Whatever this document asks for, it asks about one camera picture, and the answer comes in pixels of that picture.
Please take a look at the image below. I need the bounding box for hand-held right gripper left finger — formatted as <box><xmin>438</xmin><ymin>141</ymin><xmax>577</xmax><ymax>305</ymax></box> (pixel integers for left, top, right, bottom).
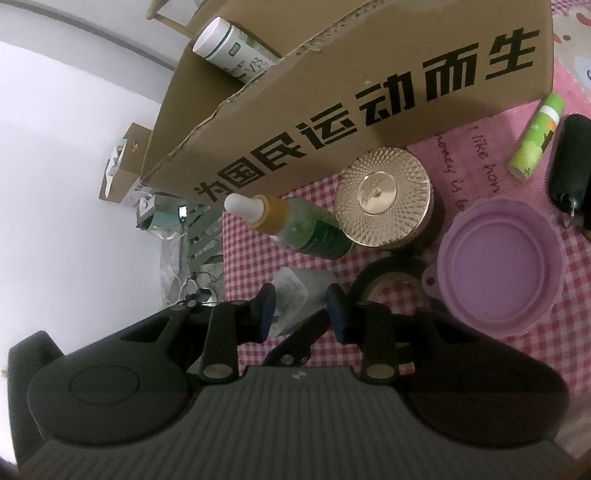
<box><xmin>117</xmin><ymin>282</ymin><xmax>278</xmax><ymax>385</ymax></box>

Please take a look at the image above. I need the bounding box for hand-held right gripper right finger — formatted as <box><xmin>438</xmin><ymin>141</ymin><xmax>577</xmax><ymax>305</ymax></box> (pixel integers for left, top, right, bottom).
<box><xmin>324</xmin><ymin>284</ymin><xmax>468</xmax><ymax>385</ymax></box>

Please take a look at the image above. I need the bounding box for white plastic packet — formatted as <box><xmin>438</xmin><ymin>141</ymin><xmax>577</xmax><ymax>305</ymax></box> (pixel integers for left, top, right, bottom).
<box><xmin>268</xmin><ymin>267</ymin><xmax>341</xmax><ymax>337</ymax></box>

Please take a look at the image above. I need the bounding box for green dropper bottle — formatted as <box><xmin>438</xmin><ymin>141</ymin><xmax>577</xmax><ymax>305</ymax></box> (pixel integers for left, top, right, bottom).
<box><xmin>224</xmin><ymin>193</ymin><xmax>354</xmax><ymax>261</ymax></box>

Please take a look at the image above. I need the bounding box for gold lid cosmetic jar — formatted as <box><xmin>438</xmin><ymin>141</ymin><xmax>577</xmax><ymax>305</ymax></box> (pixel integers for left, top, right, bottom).
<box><xmin>335</xmin><ymin>147</ymin><xmax>444</xmax><ymax>252</ymax></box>

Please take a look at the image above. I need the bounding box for purple collapsible bowl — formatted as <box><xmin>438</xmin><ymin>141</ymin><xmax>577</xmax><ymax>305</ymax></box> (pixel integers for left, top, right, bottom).
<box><xmin>421</xmin><ymin>198</ymin><xmax>565</xmax><ymax>340</ymax></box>

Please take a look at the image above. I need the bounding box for large printed cardboard box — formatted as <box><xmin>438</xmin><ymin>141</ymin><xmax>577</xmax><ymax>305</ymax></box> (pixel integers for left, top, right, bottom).
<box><xmin>139</xmin><ymin>0</ymin><xmax>555</xmax><ymax>210</ymax></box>

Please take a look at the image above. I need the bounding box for black tape roll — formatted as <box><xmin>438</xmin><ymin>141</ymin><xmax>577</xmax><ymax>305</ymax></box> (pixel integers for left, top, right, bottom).
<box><xmin>351</xmin><ymin>257</ymin><xmax>431</xmax><ymax>315</ymax></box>

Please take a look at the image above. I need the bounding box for grey striped bag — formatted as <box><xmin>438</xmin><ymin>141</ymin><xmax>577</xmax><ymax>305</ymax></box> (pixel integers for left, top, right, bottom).
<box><xmin>187</xmin><ymin>205</ymin><xmax>225</xmax><ymax>274</ymax></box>

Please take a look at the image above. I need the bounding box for teal packaged item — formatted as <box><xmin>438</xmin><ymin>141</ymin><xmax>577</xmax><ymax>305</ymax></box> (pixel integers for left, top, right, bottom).
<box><xmin>136</xmin><ymin>186</ymin><xmax>191</xmax><ymax>241</ymax></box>

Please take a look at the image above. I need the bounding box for small cardboard box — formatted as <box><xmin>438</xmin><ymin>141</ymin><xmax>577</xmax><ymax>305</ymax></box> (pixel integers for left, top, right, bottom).
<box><xmin>98</xmin><ymin>122</ymin><xmax>155</xmax><ymax>204</ymax></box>

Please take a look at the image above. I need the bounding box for pink checkered cloth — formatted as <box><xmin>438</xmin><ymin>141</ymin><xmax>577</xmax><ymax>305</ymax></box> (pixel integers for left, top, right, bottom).
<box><xmin>222</xmin><ymin>58</ymin><xmax>591</xmax><ymax>402</ymax></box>

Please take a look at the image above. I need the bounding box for white green label bottle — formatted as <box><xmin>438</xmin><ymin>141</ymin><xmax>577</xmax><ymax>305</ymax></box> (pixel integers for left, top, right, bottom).
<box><xmin>191</xmin><ymin>16</ymin><xmax>282</xmax><ymax>85</ymax></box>

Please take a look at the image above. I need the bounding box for green lip balm tube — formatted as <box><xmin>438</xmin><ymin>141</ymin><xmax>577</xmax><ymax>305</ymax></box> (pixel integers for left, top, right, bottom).
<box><xmin>509</xmin><ymin>92</ymin><xmax>566</xmax><ymax>180</ymax></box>

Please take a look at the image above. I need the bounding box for black key fob case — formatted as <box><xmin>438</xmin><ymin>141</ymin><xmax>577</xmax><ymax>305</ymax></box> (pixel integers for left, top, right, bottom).
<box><xmin>549</xmin><ymin>113</ymin><xmax>591</xmax><ymax>232</ymax></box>

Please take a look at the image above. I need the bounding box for wooden furniture leg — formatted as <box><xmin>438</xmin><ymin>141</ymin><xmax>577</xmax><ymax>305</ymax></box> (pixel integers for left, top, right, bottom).
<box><xmin>147</xmin><ymin>0</ymin><xmax>200</xmax><ymax>38</ymax></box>

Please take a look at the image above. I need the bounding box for printed blanket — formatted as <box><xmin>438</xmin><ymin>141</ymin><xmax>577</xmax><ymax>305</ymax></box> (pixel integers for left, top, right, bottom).
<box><xmin>551</xmin><ymin>0</ymin><xmax>591</xmax><ymax>63</ymax></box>

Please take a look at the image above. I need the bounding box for black cable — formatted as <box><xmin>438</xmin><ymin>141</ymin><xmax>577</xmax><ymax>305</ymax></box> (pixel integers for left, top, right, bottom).
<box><xmin>178</xmin><ymin>271</ymin><xmax>219</xmax><ymax>306</ymax></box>

